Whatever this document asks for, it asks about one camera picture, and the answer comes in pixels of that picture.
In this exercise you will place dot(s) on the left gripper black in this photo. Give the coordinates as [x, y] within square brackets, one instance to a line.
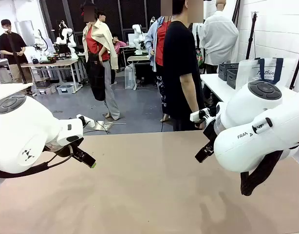
[66, 150]

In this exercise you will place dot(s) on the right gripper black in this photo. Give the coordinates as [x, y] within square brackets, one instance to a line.
[210, 131]

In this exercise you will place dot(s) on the grey plastic basket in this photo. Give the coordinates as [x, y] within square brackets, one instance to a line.
[233, 78]
[227, 69]

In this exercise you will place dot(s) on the person's right forearm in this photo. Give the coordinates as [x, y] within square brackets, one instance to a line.
[188, 92]

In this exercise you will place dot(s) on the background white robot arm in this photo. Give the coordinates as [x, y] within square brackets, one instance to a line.
[41, 46]
[138, 36]
[65, 36]

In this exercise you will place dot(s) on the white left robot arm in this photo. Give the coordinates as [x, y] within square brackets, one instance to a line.
[23, 131]

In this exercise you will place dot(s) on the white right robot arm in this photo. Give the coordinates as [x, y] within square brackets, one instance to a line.
[249, 136]

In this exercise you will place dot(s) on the floral fabric bag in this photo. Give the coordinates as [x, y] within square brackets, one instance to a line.
[200, 57]

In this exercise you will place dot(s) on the person's right hand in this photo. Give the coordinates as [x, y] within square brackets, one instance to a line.
[201, 125]

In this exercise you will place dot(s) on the shiny metal plate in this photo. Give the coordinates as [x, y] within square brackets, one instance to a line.
[103, 124]

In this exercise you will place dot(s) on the white side table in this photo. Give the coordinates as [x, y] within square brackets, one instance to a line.
[212, 85]
[5, 90]

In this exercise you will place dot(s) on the grey plastic floor bin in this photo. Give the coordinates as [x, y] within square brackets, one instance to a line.
[65, 89]

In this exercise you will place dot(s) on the person in black t-shirt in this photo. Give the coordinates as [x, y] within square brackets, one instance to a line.
[178, 73]

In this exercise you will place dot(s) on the clear plastic container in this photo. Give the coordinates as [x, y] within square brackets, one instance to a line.
[130, 76]

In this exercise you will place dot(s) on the mannequin beige jacket red shirt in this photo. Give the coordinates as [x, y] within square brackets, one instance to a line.
[98, 61]

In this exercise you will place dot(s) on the wooden top workbench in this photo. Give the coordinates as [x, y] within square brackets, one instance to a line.
[49, 64]

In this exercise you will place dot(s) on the grey background table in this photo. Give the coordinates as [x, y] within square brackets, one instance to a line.
[138, 58]

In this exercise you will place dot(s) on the seated person in pink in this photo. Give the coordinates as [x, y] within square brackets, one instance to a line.
[119, 45]

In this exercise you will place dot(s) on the black stand pole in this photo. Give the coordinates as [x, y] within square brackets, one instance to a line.
[16, 58]

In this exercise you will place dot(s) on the black tripod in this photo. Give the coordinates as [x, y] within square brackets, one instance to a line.
[251, 36]
[298, 63]

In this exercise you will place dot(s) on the bystander black shirt khaki trousers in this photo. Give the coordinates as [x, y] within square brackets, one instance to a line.
[12, 48]

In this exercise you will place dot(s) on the grey monitor panel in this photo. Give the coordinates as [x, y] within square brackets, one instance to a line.
[24, 33]

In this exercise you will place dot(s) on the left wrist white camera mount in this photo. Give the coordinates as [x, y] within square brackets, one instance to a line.
[87, 122]

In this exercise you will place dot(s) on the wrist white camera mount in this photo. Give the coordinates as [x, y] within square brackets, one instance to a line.
[87, 122]
[195, 116]

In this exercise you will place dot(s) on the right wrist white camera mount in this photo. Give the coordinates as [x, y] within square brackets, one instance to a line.
[195, 116]

